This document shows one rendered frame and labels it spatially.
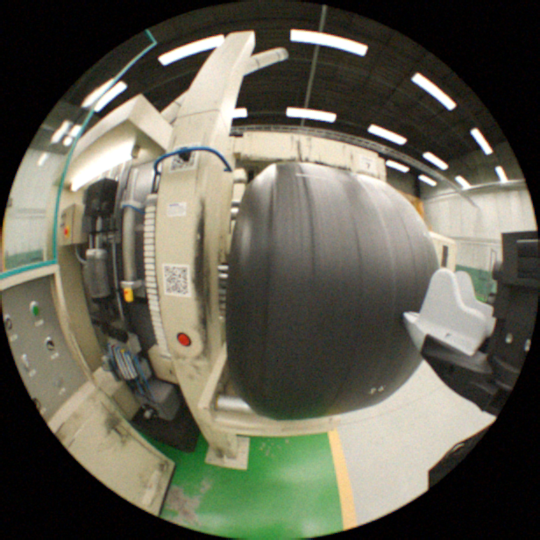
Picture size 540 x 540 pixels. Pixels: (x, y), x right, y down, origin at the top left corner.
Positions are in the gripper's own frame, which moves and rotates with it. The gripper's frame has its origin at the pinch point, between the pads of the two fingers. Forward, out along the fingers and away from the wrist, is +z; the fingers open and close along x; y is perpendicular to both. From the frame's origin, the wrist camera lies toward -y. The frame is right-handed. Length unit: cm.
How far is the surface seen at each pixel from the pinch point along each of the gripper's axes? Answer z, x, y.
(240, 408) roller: 18.4, 19.1, -31.4
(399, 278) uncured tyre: 1.6, 1.4, 4.3
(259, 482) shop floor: 19, 13, -123
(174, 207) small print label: 20.1, 35.5, 16.6
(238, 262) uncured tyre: 4.9, 16.7, 4.9
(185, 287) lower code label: 22.2, 32.3, -1.4
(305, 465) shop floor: 32, -16, -122
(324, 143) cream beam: 42, -7, 56
